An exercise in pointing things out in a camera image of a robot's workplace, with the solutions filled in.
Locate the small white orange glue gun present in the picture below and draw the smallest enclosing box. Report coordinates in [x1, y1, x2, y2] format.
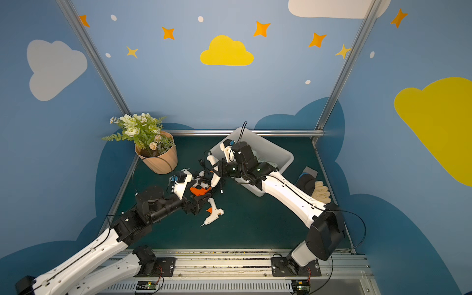
[201, 197, 224, 227]

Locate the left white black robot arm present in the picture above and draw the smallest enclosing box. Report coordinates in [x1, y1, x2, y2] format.
[15, 186, 212, 295]

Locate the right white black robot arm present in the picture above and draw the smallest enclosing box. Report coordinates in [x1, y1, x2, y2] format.
[206, 141, 345, 267]

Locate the white plastic storage box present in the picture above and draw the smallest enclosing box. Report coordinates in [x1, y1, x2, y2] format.
[209, 127, 294, 197]

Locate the artificial flower plant in pot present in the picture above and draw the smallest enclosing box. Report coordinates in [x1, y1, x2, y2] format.
[102, 113, 178, 175]

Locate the beige work glove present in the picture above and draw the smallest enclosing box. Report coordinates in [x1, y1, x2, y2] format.
[307, 180, 331, 204]

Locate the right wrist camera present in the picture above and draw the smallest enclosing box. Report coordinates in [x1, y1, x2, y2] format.
[220, 139, 235, 163]

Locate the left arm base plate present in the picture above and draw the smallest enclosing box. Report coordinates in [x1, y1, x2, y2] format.
[135, 257, 177, 277]

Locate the aluminium front rail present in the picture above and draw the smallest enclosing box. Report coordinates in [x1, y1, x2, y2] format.
[60, 248, 381, 295]

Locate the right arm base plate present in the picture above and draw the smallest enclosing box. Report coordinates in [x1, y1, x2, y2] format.
[270, 256, 322, 277]

